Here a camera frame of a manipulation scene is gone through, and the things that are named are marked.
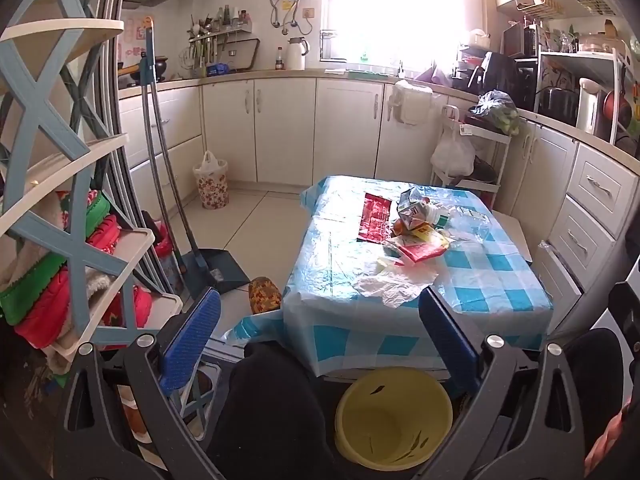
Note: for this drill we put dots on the person's leg in black pants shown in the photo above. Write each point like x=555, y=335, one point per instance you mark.
x=595, y=385
x=270, y=410

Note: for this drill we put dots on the black air fryer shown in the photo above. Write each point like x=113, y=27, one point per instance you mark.
x=497, y=72

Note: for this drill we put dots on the black pan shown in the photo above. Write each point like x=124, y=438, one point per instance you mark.
x=484, y=170

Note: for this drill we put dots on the white plastic carrier bag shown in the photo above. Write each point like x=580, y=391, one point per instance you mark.
x=452, y=157

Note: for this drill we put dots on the yellow patterned slipper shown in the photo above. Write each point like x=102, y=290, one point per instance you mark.
x=265, y=295

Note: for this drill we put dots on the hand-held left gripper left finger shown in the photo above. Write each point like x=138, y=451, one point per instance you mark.
x=190, y=340

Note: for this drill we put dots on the dark sauce bottle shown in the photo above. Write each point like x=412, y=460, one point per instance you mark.
x=279, y=60

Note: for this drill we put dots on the red plastic bag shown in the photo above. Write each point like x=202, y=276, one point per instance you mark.
x=161, y=245

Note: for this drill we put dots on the yellow plastic bucket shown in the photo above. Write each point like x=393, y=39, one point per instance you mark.
x=395, y=425

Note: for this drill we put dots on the microwave oven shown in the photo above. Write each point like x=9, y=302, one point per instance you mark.
x=520, y=40

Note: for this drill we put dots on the white kitchen trolley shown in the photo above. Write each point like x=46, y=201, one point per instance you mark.
x=492, y=136

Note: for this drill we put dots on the red frying pan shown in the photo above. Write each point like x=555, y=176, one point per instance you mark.
x=617, y=110

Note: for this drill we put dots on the black wok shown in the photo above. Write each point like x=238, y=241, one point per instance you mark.
x=131, y=74

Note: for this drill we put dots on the black cooking pot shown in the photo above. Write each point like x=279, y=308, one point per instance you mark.
x=162, y=69

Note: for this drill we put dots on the clear bag of green vegetables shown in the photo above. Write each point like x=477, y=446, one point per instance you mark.
x=495, y=110

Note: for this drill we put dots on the white counter shelf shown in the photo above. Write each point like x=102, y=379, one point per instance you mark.
x=575, y=55

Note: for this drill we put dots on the blue and white shoe rack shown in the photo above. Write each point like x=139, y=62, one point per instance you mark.
x=37, y=110

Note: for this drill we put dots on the white thermos jug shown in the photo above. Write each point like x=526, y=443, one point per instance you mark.
x=297, y=55

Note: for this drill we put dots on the blue checked plastic tablecloth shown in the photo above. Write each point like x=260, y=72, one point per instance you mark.
x=475, y=285

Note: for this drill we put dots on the white electric thermo pot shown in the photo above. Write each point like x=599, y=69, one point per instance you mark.
x=591, y=105

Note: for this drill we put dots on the floral waste bin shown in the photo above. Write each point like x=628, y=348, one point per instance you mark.
x=212, y=190

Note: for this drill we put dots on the black rice cooker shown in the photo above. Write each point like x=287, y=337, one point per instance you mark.
x=560, y=105

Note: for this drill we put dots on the wall utensil rack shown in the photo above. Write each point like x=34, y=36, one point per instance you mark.
x=210, y=35

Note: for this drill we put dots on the thin white plastic bag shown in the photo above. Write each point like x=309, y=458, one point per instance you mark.
x=395, y=282

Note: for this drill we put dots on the drawer organizer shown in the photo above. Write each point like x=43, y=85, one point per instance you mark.
x=466, y=67

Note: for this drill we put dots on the white hanging door bin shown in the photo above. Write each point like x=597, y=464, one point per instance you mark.
x=410, y=102

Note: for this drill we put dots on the pile of red green slippers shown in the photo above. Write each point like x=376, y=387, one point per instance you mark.
x=45, y=305

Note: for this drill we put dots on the dark-rimmed tray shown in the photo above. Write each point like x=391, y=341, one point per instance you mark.
x=245, y=55

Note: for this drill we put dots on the green dish soap bottle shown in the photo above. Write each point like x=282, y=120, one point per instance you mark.
x=365, y=56

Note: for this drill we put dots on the kitchen window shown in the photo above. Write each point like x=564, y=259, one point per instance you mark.
x=400, y=5

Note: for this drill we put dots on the crushed drink carton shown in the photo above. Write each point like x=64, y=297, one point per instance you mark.
x=412, y=210

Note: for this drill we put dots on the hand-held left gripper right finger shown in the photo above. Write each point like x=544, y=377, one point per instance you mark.
x=447, y=340

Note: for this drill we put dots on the wall power outlet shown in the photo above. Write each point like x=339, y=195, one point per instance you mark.
x=309, y=12

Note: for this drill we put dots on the person's right forearm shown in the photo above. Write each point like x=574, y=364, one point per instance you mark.
x=617, y=440

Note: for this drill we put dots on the clear plastic bottle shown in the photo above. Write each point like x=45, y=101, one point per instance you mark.
x=467, y=222

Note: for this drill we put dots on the blue container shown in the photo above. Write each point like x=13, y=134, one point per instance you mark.
x=217, y=70

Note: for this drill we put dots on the cream kitchen base cabinets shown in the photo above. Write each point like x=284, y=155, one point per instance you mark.
x=285, y=130

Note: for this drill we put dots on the purple bag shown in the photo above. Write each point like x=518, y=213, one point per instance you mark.
x=432, y=75

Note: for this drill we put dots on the red yellow snack wrapper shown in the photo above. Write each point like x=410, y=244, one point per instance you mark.
x=415, y=250

